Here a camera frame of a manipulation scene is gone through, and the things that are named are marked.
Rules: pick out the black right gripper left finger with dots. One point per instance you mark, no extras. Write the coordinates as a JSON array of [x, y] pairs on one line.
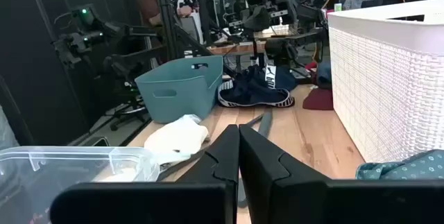
[[215, 168]]

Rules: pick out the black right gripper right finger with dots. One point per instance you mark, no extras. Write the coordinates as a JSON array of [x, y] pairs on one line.
[[270, 182]]

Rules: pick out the white cloth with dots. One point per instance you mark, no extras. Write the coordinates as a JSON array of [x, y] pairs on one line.
[[177, 137]]

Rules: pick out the navy white-striped Puma garment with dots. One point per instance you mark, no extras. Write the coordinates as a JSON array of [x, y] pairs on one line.
[[253, 94]]

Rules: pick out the navy blue cloth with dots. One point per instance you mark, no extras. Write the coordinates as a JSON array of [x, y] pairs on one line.
[[324, 75]]

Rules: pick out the teal dotted cloth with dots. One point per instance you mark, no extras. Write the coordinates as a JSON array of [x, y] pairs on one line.
[[409, 166]]

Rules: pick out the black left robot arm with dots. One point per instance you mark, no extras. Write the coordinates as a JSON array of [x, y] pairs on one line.
[[86, 38]]

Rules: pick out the teal plastic bin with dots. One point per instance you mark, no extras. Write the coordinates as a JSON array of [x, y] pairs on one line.
[[180, 95]]

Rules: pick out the maroon cloth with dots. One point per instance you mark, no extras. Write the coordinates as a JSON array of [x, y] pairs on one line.
[[319, 99]]

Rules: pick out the black office chair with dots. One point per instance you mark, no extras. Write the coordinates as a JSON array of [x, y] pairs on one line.
[[130, 111]]

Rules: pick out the wooden background table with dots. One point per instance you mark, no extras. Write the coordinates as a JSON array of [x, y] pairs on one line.
[[236, 48]]

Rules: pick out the white perforated plastic basket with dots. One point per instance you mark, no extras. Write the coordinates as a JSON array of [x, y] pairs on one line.
[[381, 95]]

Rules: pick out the clear plastic container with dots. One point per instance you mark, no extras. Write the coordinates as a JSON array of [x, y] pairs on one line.
[[69, 168]]

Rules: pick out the black background robot rig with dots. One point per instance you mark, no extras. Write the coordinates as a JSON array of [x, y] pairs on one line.
[[256, 16]]

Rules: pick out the green cup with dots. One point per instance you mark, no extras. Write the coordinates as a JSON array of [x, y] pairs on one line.
[[338, 7]]

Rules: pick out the black partition panel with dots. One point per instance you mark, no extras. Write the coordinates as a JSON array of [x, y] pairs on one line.
[[34, 61]]

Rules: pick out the black aluminium rig frame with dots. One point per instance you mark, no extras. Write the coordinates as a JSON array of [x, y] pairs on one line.
[[166, 16]]

